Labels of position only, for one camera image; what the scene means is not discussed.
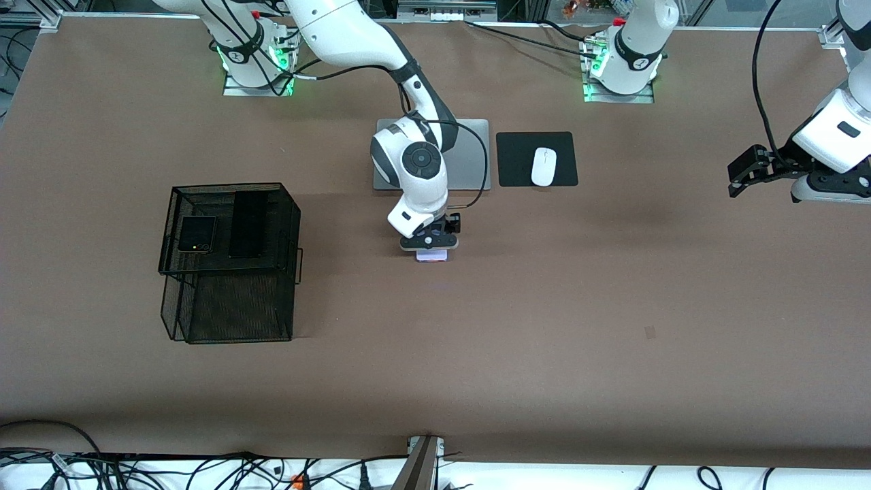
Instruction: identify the black wire mesh basket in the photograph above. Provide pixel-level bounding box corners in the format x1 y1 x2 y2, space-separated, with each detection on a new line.
158 182 303 344

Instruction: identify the black flip phone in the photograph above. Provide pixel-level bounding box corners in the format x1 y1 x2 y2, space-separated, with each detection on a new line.
178 216 218 254

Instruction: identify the grey closed laptop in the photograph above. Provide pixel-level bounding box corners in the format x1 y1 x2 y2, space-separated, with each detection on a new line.
373 119 492 192

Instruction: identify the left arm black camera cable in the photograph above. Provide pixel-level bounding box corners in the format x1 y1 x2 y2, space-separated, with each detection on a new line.
751 0 783 156

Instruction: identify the black looped floor cable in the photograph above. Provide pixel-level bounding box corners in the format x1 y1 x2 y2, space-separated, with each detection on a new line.
0 420 103 458

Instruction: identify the white power strip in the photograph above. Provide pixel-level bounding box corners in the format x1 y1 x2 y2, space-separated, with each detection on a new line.
398 0 497 21

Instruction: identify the aluminium frame profile post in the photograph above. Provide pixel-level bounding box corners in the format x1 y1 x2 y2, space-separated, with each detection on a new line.
391 436 446 490

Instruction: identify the black mouse pad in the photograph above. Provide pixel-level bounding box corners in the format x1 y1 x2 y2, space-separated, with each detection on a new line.
496 131 579 188

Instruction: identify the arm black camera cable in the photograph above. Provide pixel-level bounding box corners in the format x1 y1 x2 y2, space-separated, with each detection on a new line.
408 116 491 209
751 0 783 156

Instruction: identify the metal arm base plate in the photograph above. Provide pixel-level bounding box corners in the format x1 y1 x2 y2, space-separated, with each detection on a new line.
582 34 655 104
223 68 295 97

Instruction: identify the white computer mouse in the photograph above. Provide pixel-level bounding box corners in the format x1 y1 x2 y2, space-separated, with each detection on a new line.
531 147 558 187

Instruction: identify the black power strip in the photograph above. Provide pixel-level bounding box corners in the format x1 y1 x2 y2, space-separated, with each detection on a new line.
78 451 252 463

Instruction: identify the black cable on table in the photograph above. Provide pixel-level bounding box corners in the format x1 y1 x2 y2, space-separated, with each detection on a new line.
466 20 599 61

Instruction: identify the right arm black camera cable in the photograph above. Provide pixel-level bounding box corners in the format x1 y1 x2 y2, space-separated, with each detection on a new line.
408 116 491 209

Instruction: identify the long black slab phone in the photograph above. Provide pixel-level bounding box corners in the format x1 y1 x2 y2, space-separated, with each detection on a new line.
229 191 267 259

